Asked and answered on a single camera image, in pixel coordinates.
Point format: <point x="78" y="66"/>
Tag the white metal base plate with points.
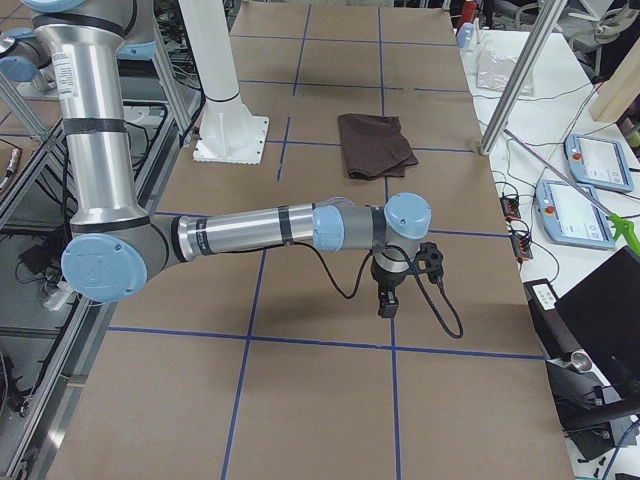
<point x="228" y="132"/>

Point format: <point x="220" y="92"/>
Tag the red cylinder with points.
<point x="468" y="12"/>

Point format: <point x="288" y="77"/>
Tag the dark brown t-shirt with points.
<point x="374" y="146"/>

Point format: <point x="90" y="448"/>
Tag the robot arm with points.
<point x="25" y="59"/>
<point x="119" y="241"/>

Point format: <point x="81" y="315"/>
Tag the near teach pendant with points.
<point x="570" y="219"/>

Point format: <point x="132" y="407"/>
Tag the clear plastic bag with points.
<point x="494" y="69"/>

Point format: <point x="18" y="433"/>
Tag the aluminium frame post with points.
<point x="532" y="48"/>

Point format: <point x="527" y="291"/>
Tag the teach pendant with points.
<point x="598" y="162"/>
<point x="570" y="219"/>

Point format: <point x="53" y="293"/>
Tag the far teach pendant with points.
<point x="598" y="162"/>

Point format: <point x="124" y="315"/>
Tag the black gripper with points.
<point x="383" y="281"/>

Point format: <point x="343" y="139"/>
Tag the steel cup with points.
<point x="577" y="361"/>

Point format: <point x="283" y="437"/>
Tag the black monitor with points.
<point x="602" y="313"/>

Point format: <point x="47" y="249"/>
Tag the reacher grabber tool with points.
<point x="623" y="227"/>

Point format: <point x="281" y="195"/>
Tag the white power strip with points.
<point x="55" y="297"/>

